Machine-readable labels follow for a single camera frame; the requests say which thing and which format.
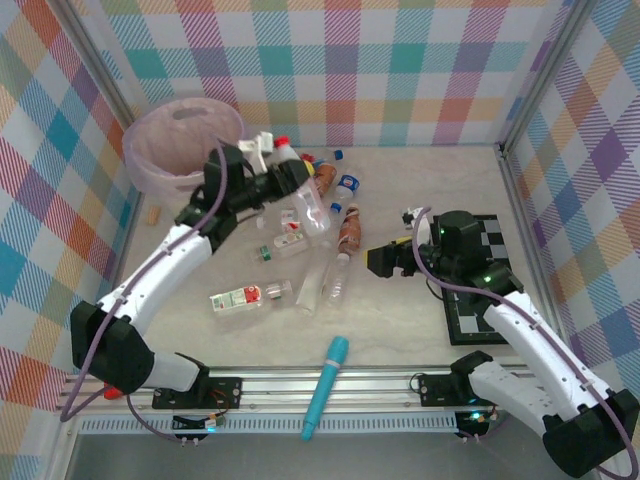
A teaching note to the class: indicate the brown label bottle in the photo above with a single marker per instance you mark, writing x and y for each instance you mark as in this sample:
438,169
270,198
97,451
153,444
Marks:
326,177
350,232

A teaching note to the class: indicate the large clear bottle red cap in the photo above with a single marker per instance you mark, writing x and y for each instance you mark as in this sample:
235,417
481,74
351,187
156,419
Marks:
312,215

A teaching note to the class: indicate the blue label cola bottle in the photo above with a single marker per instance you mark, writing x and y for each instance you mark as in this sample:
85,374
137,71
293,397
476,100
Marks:
348,182

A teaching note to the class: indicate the slim clear bottle white cap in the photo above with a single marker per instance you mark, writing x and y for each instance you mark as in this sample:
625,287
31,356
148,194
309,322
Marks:
337,285

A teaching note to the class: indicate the white fruit print label bottle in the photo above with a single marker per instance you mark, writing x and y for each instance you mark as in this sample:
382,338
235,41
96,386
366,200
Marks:
292,242

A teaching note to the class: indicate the small clear bottle green label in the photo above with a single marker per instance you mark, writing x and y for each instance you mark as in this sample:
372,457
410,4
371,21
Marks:
265,255

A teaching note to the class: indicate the cream bin with pink liner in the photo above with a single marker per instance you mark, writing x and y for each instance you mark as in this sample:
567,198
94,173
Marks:
150,165

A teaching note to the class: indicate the clear bottle red green label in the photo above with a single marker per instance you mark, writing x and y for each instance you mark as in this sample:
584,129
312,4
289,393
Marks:
240,298

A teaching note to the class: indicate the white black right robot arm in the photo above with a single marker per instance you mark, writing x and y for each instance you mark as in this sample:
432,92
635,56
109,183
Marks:
540,350

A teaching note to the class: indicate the clear bottle red blue label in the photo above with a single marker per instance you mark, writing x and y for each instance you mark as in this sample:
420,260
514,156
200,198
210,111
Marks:
338,155

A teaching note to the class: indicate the black white checkerboard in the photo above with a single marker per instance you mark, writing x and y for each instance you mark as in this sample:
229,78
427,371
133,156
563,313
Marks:
470,325

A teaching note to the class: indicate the teal marker pen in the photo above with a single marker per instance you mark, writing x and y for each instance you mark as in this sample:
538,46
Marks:
325,385

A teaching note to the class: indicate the small circuit board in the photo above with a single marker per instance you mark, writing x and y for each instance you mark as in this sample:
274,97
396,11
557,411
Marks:
475,419
200,424

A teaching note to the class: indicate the grey metal panel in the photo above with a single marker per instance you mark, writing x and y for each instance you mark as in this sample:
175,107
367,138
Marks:
350,460

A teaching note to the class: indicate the red button block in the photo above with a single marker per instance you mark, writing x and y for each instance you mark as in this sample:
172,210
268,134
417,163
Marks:
112,393

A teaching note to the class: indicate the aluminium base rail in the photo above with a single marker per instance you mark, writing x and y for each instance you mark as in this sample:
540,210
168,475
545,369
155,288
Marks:
375,395

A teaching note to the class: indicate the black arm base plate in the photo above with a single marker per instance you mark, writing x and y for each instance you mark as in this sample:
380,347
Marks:
225,392
435,390

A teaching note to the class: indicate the aluminium frame post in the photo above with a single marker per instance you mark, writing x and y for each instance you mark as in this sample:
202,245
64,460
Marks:
545,75
102,55

